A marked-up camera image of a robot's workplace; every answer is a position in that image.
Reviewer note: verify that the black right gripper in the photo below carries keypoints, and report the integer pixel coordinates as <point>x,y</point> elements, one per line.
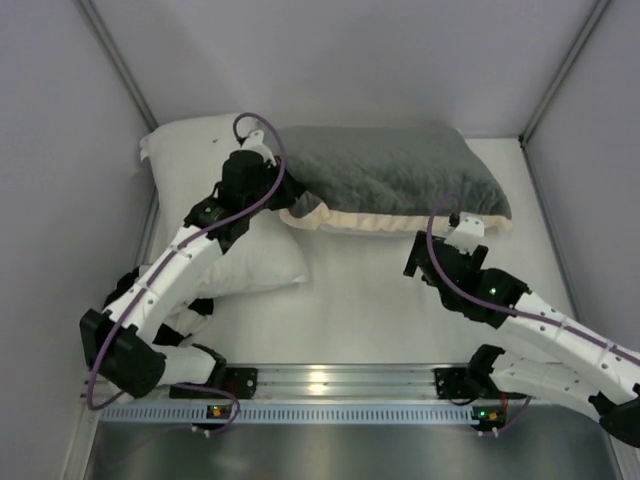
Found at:
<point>417,257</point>

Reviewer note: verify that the perforated grey cable duct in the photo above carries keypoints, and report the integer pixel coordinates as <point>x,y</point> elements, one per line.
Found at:
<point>305,414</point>

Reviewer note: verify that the bare white pillow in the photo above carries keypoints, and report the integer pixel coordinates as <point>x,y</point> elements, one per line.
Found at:
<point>186,158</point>

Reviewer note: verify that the aluminium mounting rail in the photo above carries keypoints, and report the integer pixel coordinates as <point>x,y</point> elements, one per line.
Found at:
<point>288,382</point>

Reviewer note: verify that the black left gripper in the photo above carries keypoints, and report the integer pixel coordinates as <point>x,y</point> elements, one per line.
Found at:
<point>288,185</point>

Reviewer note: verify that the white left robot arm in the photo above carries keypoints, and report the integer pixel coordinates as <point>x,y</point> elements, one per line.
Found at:
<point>118,341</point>

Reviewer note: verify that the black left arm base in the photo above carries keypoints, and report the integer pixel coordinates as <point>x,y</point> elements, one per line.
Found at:
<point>241,382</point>

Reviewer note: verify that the black and white striped pillowcase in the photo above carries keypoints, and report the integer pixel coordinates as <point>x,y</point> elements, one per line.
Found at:
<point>185,320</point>

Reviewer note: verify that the left aluminium frame post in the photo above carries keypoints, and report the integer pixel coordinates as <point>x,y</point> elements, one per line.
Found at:
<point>107,43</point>

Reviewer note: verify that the right aluminium frame post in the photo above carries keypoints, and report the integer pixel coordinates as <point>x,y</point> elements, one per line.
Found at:
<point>561,74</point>

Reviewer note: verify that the grey pillowcase with cream frill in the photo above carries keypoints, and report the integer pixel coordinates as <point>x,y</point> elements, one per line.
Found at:
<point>388,181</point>

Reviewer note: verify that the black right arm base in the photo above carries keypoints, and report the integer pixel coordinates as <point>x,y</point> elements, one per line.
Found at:
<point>462,386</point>

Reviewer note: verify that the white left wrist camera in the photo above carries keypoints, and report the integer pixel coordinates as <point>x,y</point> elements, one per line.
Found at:
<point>254,142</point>

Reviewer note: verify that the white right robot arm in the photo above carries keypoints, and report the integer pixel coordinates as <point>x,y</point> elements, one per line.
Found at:
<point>589,374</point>

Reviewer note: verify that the aluminium frame post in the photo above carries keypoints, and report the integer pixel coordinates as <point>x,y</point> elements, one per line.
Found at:
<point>561,74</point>
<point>107,43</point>

